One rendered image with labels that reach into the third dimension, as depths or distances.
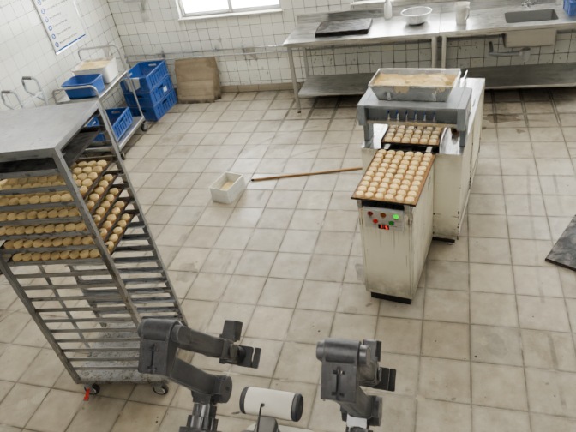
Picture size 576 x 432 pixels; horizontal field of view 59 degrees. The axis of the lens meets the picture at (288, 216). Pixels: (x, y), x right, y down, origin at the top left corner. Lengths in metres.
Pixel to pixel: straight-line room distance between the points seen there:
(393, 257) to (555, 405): 1.22
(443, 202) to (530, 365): 1.25
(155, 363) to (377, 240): 2.29
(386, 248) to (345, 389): 2.31
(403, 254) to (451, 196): 0.72
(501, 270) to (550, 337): 0.64
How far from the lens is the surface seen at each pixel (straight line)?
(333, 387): 1.14
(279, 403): 1.41
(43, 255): 3.05
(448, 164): 3.74
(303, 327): 3.66
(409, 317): 3.65
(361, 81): 6.53
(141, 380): 3.52
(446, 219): 4.01
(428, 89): 3.54
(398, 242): 3.32
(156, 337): 1.28
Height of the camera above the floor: 2.73
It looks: 36 degrees down
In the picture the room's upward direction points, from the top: 11 degrees counter-clockwise
